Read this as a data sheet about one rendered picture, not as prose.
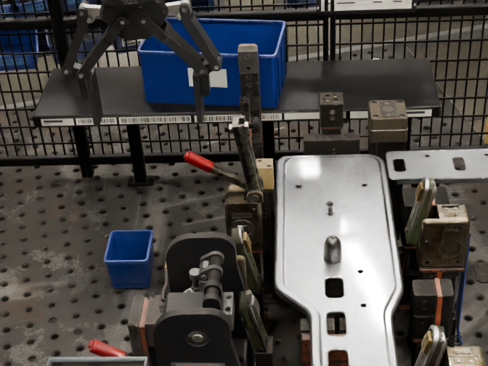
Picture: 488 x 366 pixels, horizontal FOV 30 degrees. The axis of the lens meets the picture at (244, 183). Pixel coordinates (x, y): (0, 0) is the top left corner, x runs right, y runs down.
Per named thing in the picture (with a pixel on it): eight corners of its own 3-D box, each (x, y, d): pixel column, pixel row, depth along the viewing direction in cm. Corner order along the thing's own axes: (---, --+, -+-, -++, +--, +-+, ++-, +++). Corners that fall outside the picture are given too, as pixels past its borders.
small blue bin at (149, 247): (152, 291, 203) (147, 261, 198) (108, 291, 203) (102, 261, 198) (157, 258, 211) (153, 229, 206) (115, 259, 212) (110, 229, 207)
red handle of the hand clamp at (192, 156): (261, 193, 169) (186, 157, 164) (255, 201, 170) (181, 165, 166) (262, 180, 172) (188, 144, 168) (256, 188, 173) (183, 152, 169)
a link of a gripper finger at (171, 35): (139, 8, 113) (147, 1, 112) (204, 65, 117) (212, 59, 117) (134, 22, 109) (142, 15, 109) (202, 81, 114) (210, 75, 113)
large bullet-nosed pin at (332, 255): (341, 269, 163) (342, 242, 159) (324, 270, 163) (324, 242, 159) (340, 258, 166) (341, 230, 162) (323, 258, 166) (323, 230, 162)
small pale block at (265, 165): (279, 305, 197) (273, 168, 175) (263, 305, 197) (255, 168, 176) (279, 293, 200) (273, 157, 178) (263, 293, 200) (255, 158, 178)
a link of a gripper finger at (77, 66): (84, 65, 115) (61, 66, 115) (91, 99, 118) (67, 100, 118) (86, 59, 116) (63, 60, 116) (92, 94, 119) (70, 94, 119)
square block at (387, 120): (401, 250, 209) (409, 118, 188) (365, 251, 210) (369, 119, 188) (397, 228, 215) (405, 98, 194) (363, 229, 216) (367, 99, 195)
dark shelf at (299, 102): (440, 118, 198) (441, 107, 196) (33, 128, 204) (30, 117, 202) (428, 67, 215) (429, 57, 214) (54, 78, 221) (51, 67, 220)
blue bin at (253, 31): (277, 108, 199) (276, 56, 191) (143, 102, 204) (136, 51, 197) (287, 71, 212) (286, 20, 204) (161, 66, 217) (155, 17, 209)
